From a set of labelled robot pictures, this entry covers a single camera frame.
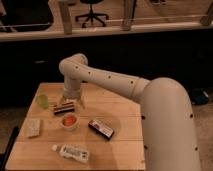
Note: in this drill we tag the black office chair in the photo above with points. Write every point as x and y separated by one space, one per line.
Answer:
91 15

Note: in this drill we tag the white paper cup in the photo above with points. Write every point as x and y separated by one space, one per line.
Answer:
69 122

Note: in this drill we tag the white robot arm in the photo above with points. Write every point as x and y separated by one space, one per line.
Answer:
169 134

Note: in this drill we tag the brown striped cake slice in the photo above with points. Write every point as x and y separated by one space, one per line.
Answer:
63 108

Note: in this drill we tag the black red rectangular box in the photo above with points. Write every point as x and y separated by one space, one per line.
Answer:
101 128

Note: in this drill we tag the wooden railing shelf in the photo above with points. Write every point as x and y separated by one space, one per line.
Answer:
102 31

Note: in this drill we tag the beige sponge block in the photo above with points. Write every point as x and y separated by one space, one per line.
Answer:
33 128

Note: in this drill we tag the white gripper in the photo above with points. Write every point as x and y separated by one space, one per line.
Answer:
72 94

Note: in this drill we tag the white plastic bottle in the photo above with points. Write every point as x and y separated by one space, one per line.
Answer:
72 152

